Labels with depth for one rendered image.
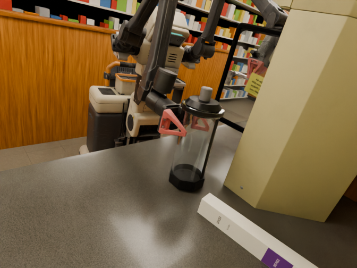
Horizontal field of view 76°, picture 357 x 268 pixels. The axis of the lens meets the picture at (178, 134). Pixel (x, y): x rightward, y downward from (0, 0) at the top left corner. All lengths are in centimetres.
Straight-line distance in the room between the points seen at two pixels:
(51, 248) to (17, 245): 5
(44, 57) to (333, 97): 214
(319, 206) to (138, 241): 48
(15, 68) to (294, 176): 213
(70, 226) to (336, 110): 59
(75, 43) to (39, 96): 57
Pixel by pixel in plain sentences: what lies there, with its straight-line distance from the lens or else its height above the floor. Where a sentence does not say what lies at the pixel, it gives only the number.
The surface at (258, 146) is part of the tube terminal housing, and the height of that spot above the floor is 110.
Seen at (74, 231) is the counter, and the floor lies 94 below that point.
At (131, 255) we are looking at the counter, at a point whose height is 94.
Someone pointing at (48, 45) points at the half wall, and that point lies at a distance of 232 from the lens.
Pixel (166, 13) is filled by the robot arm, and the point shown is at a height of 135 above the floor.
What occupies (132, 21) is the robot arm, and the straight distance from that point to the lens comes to 111.
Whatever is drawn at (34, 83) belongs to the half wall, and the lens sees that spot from 237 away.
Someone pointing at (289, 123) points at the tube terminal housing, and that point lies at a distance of 57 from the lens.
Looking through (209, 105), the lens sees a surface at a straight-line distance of 53.
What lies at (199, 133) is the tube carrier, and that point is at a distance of 54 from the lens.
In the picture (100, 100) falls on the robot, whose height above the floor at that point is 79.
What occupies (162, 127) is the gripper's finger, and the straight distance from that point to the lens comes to 59.
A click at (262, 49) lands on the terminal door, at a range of 94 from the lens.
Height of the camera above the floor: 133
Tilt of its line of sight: 25 degrees down
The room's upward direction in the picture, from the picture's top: 14 degrees clockwise
